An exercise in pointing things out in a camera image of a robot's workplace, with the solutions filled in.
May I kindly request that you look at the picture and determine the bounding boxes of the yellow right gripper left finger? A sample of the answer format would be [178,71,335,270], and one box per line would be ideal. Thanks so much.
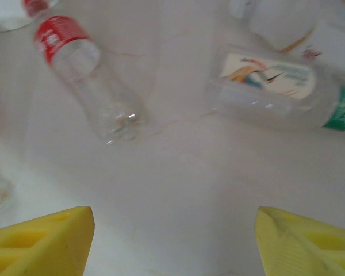
[0,206,95,276]

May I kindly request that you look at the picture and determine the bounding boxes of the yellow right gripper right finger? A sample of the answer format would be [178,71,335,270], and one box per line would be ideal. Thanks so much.
[255,206,345,276]

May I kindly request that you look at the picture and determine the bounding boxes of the white plastic bin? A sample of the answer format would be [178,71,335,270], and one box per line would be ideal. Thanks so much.
[0,0,58,31]

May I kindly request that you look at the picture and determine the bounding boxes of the clear bottle green cap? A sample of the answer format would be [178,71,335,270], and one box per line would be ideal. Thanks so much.
[205,45,345,133]

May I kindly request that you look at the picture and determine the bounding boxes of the clear water bottle red label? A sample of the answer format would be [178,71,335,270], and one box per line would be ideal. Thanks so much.
[22,0,149,146]

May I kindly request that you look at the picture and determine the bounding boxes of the white packages top right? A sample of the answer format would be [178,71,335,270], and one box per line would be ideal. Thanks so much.
[300,20,345,78]

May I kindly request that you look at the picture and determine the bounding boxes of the white bottle yellow stripe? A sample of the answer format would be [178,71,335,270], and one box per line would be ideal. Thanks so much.
[247,11,319,55]

